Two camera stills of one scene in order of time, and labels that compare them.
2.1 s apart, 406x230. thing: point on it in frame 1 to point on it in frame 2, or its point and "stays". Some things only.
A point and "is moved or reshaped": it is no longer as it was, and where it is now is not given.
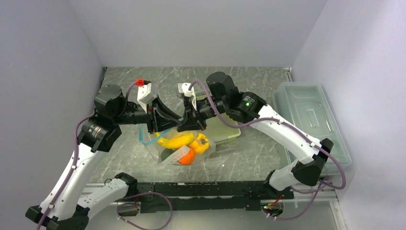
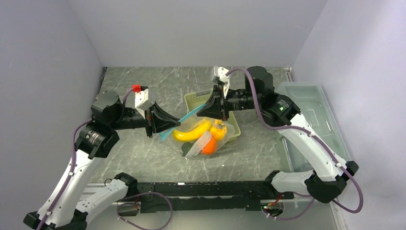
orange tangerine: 189,158 to 210,147
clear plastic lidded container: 308,106 stays
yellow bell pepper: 201,144 to 219,131
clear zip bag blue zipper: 179,148 is moved or reshaped
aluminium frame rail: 90,188 stays
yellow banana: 175,142 is moved or reshaped
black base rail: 179,196 stays
